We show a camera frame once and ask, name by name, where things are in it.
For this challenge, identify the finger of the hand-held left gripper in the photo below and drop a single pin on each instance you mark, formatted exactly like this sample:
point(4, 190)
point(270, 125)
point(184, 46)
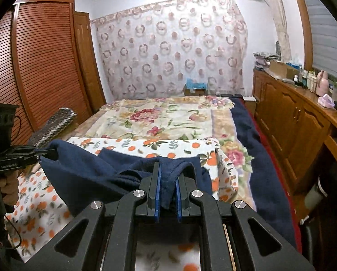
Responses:
point(35, 152)

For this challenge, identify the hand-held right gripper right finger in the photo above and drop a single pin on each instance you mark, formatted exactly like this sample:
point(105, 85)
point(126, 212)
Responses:
point(178, 200)

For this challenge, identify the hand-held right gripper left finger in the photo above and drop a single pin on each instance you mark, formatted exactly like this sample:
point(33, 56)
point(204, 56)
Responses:
point(157, 197)

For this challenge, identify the navy t-shirt with orange print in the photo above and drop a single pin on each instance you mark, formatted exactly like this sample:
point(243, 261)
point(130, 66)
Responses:
point(100, 169)

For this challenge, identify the person's left hand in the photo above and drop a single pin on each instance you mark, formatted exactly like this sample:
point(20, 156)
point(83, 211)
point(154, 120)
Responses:
point(10, 189)

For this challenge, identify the silver beaded mat roll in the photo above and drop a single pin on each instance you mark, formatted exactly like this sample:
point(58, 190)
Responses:
point(55, 124)

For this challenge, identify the orange fruit print blanket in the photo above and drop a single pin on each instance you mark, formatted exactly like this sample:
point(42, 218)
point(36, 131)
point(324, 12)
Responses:
point(38, 203)

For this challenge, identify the floral blanket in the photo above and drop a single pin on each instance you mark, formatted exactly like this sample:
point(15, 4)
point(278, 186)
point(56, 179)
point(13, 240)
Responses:
point(162, 118)

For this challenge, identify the wooden slatted wardrobe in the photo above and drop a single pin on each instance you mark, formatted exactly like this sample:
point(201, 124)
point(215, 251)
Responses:
point(44, 56)

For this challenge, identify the cardboard box with blue contents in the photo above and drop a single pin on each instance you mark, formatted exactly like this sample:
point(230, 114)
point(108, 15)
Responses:
point(195, 86)

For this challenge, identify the red bed sheet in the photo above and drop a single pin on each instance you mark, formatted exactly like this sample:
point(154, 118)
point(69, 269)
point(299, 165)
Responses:
point(294, 220)

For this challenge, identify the wooden cabinet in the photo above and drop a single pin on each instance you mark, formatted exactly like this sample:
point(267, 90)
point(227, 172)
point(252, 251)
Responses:
point(292, 127)

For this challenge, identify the grey cylinder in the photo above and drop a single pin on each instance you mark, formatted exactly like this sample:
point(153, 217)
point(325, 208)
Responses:
point(315, 196)

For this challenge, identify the stack of folded cloths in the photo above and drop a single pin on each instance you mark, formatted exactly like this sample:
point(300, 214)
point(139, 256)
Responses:
point(263, 60)

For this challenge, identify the open cardboard box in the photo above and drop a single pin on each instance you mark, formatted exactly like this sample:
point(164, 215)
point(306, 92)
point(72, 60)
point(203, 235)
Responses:
point(281, 69)

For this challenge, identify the cluster of small bottles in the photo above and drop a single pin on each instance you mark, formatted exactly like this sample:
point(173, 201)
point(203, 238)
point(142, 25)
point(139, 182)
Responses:
point(305, 79)

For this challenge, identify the purple plastic item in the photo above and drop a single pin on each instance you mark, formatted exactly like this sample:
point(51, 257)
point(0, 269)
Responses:
point(326, 101)

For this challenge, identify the pink vase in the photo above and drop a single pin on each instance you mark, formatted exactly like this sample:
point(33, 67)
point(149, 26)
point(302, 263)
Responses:
point(323, 83)

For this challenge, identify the pale lace curtain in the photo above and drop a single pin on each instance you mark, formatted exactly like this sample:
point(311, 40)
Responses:
point(280, 19)

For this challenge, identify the grey window blind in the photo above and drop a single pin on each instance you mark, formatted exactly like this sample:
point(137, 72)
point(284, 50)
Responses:
point(326, 34)

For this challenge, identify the wooden window frame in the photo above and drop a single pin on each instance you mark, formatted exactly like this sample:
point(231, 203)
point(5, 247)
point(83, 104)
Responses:
point(304, 25)

